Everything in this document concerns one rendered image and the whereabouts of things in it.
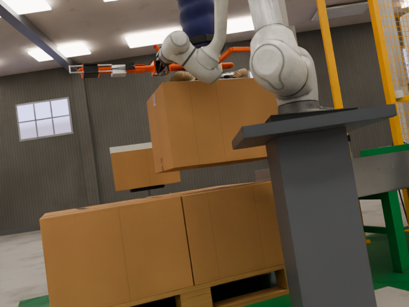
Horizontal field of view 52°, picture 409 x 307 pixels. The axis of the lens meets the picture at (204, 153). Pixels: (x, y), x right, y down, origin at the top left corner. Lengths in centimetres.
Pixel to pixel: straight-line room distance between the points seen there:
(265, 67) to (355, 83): 998
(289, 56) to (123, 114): 944
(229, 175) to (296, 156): 892
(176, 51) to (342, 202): 91
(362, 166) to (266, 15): 100
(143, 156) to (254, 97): 196
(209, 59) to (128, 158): 216
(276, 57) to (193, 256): 98
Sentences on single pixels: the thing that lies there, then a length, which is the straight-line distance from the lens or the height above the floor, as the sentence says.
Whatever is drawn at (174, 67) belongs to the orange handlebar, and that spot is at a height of 119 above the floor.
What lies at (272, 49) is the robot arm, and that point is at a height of 97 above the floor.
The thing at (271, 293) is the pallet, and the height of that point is 2.
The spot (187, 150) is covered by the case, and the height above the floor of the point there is 74.
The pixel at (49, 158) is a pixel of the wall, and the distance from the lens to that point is 1107.
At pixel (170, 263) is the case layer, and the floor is 26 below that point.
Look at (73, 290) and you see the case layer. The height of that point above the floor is 24.
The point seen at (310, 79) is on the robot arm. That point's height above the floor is 90.
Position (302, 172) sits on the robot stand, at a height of 57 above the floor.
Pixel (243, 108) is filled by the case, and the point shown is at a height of 92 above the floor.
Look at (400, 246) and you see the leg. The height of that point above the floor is 13.
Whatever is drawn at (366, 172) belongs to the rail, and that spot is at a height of 52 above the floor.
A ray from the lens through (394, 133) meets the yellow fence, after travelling 343.
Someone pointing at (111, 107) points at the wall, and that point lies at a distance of 1078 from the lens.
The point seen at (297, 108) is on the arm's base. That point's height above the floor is 80.
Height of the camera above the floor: 60
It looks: 4 degrees up
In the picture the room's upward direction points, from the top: 9 degrees counter-clockwise
